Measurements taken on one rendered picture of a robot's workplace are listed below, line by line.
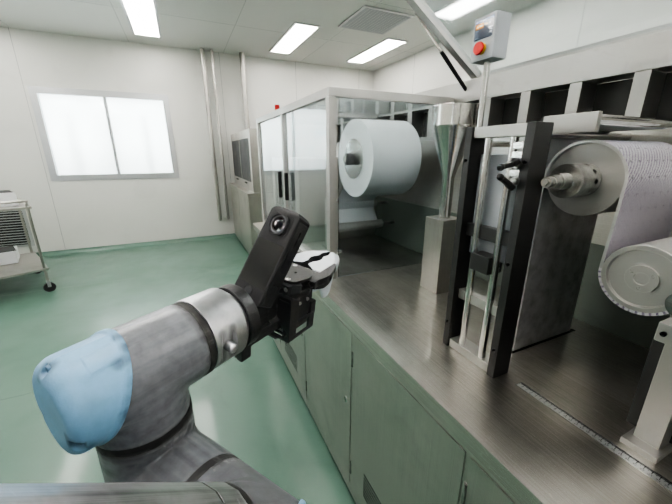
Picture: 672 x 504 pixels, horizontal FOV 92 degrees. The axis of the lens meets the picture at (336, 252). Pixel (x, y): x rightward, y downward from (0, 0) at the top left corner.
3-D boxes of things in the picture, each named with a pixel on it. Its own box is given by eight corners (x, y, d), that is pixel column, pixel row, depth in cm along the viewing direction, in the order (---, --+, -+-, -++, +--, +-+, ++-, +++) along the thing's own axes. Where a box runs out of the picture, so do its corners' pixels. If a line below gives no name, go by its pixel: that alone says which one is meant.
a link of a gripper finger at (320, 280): (316, 267, 48) (276, 287, 41) (317, 256, 47) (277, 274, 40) (343, 277, 46) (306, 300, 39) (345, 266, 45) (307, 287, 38)
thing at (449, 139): (410, 284, 124) (422, 126, 108) (438, 278, 130) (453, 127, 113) (435, 298, 112) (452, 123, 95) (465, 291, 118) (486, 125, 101)
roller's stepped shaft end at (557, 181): (533, 190, 61) (537, 172, 60) (554, 189, 63) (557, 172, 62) (550, 192, 58) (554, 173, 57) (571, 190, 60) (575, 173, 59)
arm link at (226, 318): (166, 289, 32) (222, 322, 28) (206, 275, 35) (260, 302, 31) (171, 352, 34) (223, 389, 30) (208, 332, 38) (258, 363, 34)
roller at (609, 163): (541, 210, 72) (554, 143, 67) (605, 202, 82) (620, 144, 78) (615, 221, 59) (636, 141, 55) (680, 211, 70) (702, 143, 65)
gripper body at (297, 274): (276, 304, 48) (206, 342, 38) (279, 250, 45) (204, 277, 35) (317, 324, 44) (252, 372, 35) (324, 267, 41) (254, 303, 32)
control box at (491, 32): (465, 63, 84) (469, 18, 81) (483, 65, 87) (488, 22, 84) (487, 56, 78) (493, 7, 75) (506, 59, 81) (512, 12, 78)
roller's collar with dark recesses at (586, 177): (544, 196, 65) (550, 163, 63) (563, 194, 67) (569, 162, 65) (578, 200, 59) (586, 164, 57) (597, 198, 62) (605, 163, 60)
